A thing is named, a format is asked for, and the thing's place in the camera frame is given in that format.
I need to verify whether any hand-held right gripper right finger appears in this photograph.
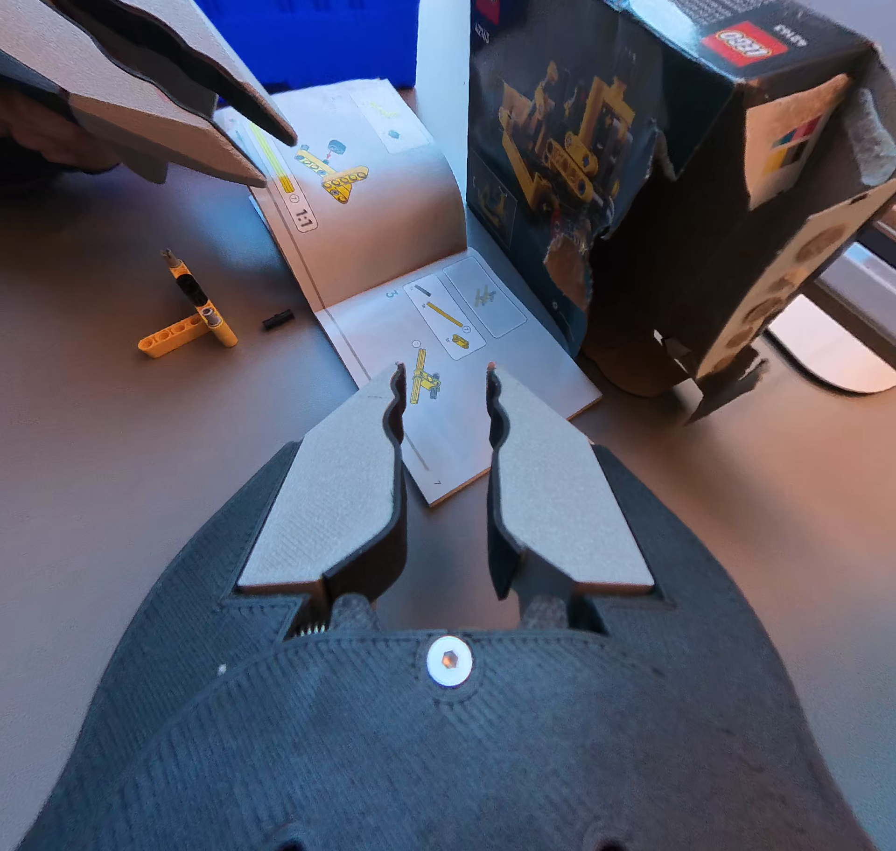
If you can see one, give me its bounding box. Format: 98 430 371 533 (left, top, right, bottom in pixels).
485 363 657 614

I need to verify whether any black lego box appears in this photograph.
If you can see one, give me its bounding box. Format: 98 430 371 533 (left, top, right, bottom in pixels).
467 0 896 426

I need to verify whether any silver monitor with stand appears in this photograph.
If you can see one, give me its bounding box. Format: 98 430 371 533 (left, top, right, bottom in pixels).
766 217 896 395

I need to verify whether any person's left hand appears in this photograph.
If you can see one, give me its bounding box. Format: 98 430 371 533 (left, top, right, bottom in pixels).
0 88 124 174

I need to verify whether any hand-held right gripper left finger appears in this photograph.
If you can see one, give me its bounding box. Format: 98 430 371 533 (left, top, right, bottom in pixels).
237 363 409 610

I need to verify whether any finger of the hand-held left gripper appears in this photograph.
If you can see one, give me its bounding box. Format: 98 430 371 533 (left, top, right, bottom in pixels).
0 0 268 189
41 0 300 147

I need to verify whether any yellow lego beam assembly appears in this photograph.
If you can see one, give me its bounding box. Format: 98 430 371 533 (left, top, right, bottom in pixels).
137 248 238 360

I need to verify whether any lego instruction booklet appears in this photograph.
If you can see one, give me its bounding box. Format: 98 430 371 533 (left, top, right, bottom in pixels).
213 79 603 509

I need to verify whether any blue plastic bin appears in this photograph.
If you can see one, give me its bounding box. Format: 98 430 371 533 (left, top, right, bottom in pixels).
160 0 422 94

